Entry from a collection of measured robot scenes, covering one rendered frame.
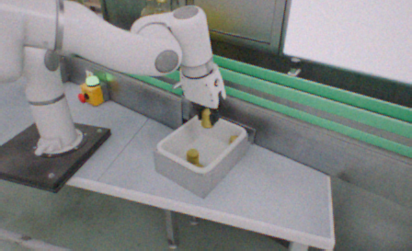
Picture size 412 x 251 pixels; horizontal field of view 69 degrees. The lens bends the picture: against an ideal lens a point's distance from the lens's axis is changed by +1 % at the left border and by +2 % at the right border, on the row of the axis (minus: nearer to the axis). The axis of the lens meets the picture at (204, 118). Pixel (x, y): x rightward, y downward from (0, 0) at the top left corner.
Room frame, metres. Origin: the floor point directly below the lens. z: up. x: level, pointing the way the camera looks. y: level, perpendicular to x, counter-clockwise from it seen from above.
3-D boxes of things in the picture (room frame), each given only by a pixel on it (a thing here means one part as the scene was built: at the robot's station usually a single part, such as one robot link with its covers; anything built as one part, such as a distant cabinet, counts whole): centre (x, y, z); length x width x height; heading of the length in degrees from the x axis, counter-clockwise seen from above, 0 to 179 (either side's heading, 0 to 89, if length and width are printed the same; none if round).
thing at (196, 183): (0.68, -0.01, 0.79); 0.27 x 0.17 x 0.08; 143
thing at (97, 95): (1.00, 0.42, 0.79); 0.07 x 0.07 x 0.07; 53
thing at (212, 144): (0.65, 0.00, 0.80); 0.22 x 0.17 x 0.09; 143
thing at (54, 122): (0.71, 0.44, 0.85); 0.16 x 0.13 x 0.15; 175
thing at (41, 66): (0.73, 0.45, 1.01); 0.13 x 0.10 x 0.16; 80
